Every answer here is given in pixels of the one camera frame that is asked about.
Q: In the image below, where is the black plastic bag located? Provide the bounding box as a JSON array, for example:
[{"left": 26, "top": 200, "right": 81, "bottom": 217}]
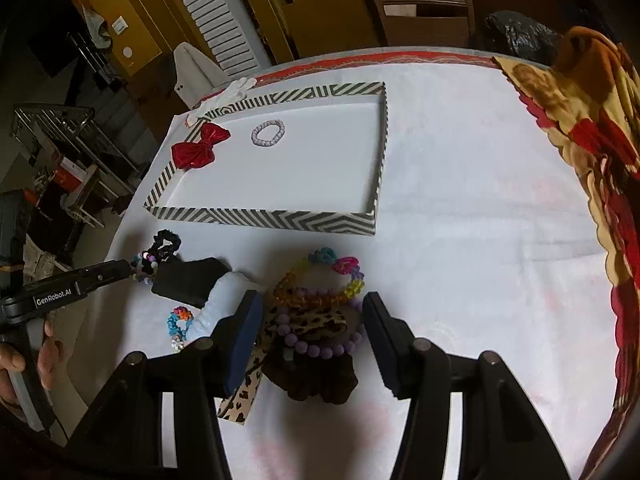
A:
[{"left": 484, "top": 10, "right": 566, "bottom": 63}]

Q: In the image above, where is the white louvred panel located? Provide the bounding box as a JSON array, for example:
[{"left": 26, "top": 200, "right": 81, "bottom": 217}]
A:
[{"left": 162, "top": 0, "right": 273, "bottom": 78}]

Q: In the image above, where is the purple bead bracelet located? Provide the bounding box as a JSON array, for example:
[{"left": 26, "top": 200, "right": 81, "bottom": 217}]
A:
[{"left": 274, "top": 305, "right": 368, "bottom": 358}]

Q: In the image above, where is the rainbow translucent bead bracelet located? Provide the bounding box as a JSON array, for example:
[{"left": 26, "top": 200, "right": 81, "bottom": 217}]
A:
[{"left": 272, "top": 247, "right": 365, "bottom": 313}]

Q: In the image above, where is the printed blanket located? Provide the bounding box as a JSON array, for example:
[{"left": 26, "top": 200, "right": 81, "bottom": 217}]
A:
[{"left": 492, "top": 26, "right": 640, "bottom": 480}]

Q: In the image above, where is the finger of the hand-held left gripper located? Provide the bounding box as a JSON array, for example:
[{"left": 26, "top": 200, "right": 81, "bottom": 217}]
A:
[{"left": 80, "top": 259, "right": 136, "bottom": 297}]

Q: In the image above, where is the white garment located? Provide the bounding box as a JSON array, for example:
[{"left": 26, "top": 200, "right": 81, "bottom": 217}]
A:
[{"left": 172, "top": 42, "right": 228, "bottom": 110}]

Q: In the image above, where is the light blue fluffy hair accessory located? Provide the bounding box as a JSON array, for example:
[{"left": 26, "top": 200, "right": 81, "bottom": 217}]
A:
[{"left": 186, "top": 270, "right": 261, "bottom": 343}]

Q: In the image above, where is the white glove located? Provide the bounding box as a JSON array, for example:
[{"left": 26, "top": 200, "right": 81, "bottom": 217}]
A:
[{"left": 186, "top": 77, "right": 257, "bottom": 128}]

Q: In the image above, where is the turquoise and orange bead bracelet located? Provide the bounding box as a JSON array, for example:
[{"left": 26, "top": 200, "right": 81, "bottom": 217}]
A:
[{"left": 166, "top": 307, "right": 197, "bottom": 352}]

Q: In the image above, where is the wooden chair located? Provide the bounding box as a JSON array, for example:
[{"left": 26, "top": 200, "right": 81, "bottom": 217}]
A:
[{"left": 365, "top": 0, "right": 478, "bottom": 50}]

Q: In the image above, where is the red box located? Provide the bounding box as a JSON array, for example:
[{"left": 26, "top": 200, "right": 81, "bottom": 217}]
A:
[{"left": 52, "top": 157, "right": 86, "bottom": 191}]

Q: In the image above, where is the white tablecloth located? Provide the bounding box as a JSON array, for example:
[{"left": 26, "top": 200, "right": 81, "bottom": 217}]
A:
[{"left": 50, "top": 47, "right": 621, "bottom": 480}]

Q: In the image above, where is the shiny red hair bow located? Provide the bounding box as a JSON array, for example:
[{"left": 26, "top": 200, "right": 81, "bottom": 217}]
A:
[{"left": 171, "top": 122, "right": 232, "bottom": 169}]

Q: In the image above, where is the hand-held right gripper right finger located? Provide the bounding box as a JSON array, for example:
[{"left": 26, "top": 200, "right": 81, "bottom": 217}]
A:
[{"left": 362, "top": 291, "right": 571, "bottom": 480}]

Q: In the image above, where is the leopard print hair bow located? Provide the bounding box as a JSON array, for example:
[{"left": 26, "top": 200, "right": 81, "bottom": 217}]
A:
[{"left": 217, "top": 305, "right": 351, "bottom": 426}]

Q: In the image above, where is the metal wire rack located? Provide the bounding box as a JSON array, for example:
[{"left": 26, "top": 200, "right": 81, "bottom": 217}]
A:
[{"left": 11, "top": 104, "right": 138, "bottom": 228}]

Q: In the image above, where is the person's left hand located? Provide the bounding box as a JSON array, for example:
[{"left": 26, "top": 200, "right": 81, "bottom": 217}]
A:
[{"left": 0, "top": 320, "right": 68, "bottom": 416}]

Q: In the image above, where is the dark brown velvet scrunchie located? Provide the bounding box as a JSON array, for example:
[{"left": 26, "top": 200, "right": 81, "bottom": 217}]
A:
[{"left": 262, "top": 335, "right": 360, "bottom": 405}]

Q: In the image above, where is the striped cardboard box tray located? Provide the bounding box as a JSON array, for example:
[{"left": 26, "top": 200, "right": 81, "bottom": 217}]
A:
[{"left": 144, "top": 81, "right": 390, "bottom": 237}]

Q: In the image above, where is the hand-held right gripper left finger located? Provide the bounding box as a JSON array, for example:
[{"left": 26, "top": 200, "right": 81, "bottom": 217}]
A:
[{"left": 65, "top": 290, "right": 266, "bottom": 480}]

